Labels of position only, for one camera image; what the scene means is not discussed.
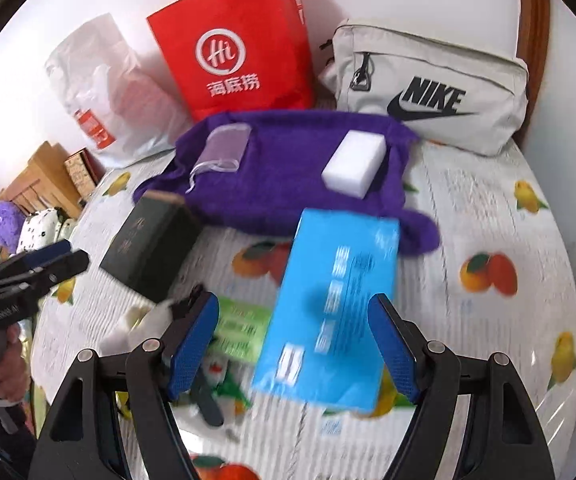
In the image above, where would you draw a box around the dark green box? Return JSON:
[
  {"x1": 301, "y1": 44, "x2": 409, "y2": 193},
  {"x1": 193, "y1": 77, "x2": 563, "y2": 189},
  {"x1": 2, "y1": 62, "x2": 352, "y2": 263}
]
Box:
[{"x1": 99, "y1": 191, "x2": 203, "y2": 303}]

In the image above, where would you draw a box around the white crumpled tissue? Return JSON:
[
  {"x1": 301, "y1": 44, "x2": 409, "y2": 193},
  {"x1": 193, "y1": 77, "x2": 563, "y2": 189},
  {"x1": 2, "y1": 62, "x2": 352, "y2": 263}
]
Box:
[{"x1": 98, "y1": 297, "x2": 189, "y2": 361}]

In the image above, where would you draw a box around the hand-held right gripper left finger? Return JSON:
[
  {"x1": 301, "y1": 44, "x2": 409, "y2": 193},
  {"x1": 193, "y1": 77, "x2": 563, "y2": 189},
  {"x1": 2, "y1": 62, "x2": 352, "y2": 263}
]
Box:
[{"x1": 28, "y1": 285, "x2": 221, "y2": 480}]

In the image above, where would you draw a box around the blue box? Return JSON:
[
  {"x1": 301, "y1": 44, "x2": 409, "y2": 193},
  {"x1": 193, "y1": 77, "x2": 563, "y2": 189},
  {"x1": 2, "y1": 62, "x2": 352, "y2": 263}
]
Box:
[{"x1": 250, "y1": 207, "x2": 401, "y2": 413}]

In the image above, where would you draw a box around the purple towel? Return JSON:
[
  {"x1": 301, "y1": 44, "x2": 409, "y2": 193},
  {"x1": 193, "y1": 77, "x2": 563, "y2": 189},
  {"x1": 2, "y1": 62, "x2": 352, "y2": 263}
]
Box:
[{"x1": 132, "y1": 110, "x2": 441, "y2": 261}]

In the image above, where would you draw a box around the fruit printed bed sheet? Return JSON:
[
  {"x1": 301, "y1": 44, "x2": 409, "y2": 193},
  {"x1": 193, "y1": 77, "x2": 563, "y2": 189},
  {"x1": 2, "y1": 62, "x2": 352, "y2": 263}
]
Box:
[{"x1": 30, "y1": 140, "x2": 576, "y2": 480}]

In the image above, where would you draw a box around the white sponge block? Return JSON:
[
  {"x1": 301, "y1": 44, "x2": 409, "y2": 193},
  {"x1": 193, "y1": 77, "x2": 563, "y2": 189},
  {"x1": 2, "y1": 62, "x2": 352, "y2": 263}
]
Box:
[{"x1": 321, "y1": 130, "x2": 387, "y2": 197}]

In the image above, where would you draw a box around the beige waist bag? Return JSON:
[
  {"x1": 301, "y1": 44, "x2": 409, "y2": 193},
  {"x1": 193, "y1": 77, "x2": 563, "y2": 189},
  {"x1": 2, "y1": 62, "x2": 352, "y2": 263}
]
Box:
[{"x1": 318, "y1": 17, "x2": 530, "y2": 157}]

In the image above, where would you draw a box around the green tissue packet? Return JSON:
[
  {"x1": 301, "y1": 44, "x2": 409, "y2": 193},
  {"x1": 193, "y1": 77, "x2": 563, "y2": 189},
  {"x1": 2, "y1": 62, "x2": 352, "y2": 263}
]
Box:
[{"x1": 208, "y1": 296, "x2": 276, "y2": 366}]

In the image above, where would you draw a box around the wooden headboard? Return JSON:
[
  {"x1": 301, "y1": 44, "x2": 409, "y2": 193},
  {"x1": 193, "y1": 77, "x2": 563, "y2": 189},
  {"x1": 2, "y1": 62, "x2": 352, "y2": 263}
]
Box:
[{"x1": 515, "y1": 0, "x2": 552, "y2": 146}]

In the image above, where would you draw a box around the black watch strap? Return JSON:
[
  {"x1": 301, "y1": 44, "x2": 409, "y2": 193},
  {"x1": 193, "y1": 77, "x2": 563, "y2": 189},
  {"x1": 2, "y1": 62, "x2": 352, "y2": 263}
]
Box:
[{"x1": 190, "y1": 375, "x2": 229, "y2": 428}]

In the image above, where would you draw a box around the clear plastic pouch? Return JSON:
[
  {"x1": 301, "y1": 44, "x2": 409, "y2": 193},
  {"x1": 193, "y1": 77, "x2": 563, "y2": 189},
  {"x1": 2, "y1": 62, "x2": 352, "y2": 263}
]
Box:
[{"x1": 188, "y1": 124, "x2": 253, "y2": 196}]

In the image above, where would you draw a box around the person's left hand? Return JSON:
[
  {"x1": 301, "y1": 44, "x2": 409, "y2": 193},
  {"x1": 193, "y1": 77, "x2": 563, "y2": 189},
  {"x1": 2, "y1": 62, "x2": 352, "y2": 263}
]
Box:
[{"x1": 0, "y1": 322, "x2": 34, "y2": 403}]

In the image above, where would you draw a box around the white spotted cushion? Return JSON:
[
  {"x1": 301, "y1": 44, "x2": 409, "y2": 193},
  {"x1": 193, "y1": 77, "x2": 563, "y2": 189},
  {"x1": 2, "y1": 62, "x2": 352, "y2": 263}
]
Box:
[{"x1": 15, "y1": 207, "x2": 78, "y2": 256}]

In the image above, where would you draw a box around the white plastic bag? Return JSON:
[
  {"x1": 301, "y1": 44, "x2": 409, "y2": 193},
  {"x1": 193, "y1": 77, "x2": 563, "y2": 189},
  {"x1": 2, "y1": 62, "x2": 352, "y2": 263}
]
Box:
[{"x1": 44, "y1": 12, "x2": 193, "y2": 170}]

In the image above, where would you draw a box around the patterned box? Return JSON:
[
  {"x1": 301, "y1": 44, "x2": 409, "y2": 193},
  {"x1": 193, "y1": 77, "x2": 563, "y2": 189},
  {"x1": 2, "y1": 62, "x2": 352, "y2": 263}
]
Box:
[{"x1": 64, "y1": 147, "x2": 106, "y2": 201}]

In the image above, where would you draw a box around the purple plush toy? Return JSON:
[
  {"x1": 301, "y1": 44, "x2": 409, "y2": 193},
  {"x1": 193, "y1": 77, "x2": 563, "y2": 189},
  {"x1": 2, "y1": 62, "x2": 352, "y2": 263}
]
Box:
[{"x1": 0, "y1": 201, "x2": 26, "y2": 252}]

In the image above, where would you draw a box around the wooden furniture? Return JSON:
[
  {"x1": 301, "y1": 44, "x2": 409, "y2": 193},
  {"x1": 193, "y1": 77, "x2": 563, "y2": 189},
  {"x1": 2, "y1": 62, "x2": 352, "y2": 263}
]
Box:
[{"x1": 0, "y1": 140, "x2": 86, "y2": 216}]

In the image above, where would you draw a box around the red paper bag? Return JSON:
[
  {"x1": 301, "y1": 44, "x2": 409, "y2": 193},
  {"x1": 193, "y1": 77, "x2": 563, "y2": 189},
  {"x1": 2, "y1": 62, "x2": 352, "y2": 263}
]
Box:
[{"x1": 147, "y1": 0, "x2": 316, "y2": 123}]

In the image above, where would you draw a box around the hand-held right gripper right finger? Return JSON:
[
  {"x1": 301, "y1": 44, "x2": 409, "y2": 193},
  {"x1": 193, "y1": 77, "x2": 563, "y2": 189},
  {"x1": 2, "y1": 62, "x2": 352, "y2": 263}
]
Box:
[{"x1": 368, "y1": 292, "x2": 556, "y2": 480}]

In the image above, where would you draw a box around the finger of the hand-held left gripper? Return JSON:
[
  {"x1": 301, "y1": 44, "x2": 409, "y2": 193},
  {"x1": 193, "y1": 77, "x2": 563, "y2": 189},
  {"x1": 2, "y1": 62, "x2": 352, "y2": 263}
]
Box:
[
  {"x1": 0, "y1": 250, "x2": 91, "y2": 301},
  {"x1": 0, "y1": 240, "x2": 73, "y2": 281}
]

